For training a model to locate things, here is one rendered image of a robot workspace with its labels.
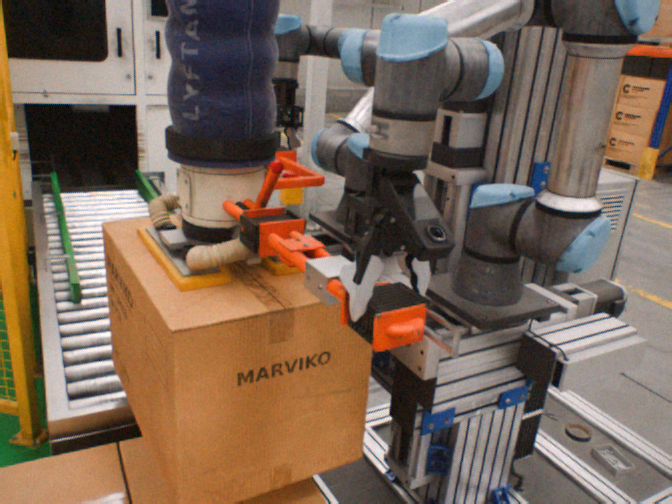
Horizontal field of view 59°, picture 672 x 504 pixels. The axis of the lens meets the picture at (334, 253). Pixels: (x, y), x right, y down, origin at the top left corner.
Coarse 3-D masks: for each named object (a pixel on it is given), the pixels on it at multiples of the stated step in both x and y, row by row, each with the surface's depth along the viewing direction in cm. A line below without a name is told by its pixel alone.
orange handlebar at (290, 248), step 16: (288, 160) 154; (304, 176) 145; (320, 176) 140; (224, 208) 116; (240, 208) 112; (272, 240) 98; (288, 240) 96; (304, 240) 96; (288, 256) 93; (304, 256) 91; (320, 256) 93; (336, 288) 81; (416, 320) 73; (400, 336) 71; (416, 336) 72
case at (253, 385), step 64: (128, 256) 123; (128, 320) 128; (192, 320) 99; (256, 320) 103; (320, 320) 110; (128, 384) 139; (192, 384) 100; (256, 384) 107; (320, 384) 115; (192, 448) 105; (256, 448) 112; (320, 448) 121
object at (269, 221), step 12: (240, 216) 104; (252, 216) 105; (264, 216) 106; (276, 216) 107; (288, 216) 107; (300, 216) 105; (252, 228) 100; (264, 228) 99; (276, 228) 100; (288, 228) 101; (300, 228) 102; (240, 240) 105; (252, 240) 101; (264, 240) 99; (264, 252) 100; (276, 252) 101
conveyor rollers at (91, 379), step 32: (96, 192) 341; (128, 192) 348; (96, 224) 293; (96, 256) 254; (64, 288) 226; (96, 288) 224; (64, 320) 203; (96, 320) 207; (64, 352) 181; (96, 352) 184; (96, 384) 168
